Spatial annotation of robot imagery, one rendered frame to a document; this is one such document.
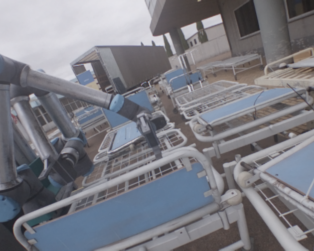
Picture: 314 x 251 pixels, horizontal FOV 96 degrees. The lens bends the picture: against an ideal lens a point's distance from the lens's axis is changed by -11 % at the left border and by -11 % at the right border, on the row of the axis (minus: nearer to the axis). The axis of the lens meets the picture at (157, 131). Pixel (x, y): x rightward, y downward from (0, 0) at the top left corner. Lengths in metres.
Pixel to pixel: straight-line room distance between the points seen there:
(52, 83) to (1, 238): 1.06
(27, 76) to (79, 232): 0.73
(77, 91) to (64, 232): 0.63
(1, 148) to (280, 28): 5.05
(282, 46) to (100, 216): 4.88
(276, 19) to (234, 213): 4.60
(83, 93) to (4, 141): 0.41
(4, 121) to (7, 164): 0.19
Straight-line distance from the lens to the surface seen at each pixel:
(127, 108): 0.78
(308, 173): 0.71
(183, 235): 0.71
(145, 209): 0.61
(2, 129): 0.88
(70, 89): 0.92
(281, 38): 4.96
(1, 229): 1.45
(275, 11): 4.95
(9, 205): 0.95
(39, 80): 0.95
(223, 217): 0.72
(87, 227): 0.68
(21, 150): 1.52
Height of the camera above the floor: 1.02
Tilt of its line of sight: 19 degrees down
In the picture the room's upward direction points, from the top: 23 degrees counter-clockwise
